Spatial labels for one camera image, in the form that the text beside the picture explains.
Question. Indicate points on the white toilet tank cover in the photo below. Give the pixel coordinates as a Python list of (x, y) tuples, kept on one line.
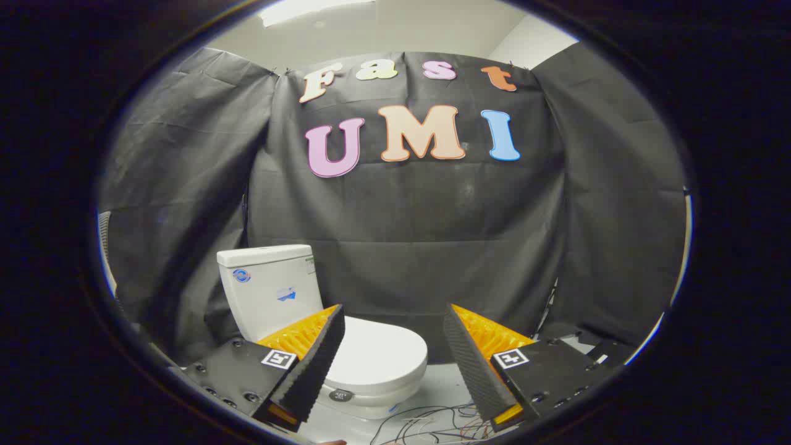
[(262, 254)]

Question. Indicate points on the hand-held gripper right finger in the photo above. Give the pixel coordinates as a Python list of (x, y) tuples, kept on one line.
[(473, 364)]

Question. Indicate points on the white toilet lid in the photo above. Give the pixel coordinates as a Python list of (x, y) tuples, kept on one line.
[(383, 358)]

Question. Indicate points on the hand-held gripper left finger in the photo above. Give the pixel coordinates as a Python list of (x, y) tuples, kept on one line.
[(315, 364)]

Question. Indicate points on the grey mesh chair back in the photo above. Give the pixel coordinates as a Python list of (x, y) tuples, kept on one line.
[(105, 247)]

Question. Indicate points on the white ceramic toilet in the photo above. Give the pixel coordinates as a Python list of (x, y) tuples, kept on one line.
[(266, 300)]

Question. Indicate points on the black backdrop cloth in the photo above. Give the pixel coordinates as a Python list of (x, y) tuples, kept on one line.
[(401, 216)]

